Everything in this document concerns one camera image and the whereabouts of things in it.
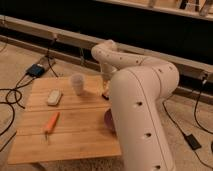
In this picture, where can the white paper cup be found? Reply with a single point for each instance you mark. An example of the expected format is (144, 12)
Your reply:
(77, 83)

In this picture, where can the orange handled screwdriver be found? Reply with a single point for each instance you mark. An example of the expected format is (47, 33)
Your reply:
(49, 127)

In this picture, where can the wooden slatted table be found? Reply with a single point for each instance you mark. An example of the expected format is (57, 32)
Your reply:
(79, 133)

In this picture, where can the black power adapter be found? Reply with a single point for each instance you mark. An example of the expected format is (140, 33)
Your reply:
(192, 142)

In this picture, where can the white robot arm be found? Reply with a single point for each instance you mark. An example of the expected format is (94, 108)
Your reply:
(136, 83)

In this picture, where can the purple bowl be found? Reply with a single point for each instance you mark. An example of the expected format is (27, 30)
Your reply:
(108, 119)

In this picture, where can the blue black power box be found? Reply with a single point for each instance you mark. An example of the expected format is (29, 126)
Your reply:
(35, 71)

